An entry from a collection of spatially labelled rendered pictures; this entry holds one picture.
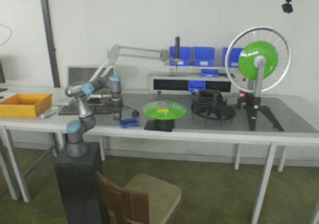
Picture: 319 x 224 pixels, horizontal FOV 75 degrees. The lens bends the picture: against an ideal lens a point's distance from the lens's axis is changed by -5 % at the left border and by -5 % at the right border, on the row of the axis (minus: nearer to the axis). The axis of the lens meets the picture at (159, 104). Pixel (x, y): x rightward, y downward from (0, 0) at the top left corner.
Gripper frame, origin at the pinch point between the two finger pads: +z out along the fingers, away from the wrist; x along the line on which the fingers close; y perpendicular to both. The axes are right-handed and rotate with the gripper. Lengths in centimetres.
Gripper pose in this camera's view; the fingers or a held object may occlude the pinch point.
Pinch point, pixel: (114, 127)
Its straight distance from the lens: 139.7
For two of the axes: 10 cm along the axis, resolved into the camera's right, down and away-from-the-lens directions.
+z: 0.0, 9.3, 3.6
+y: 10.0, -0.2, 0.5
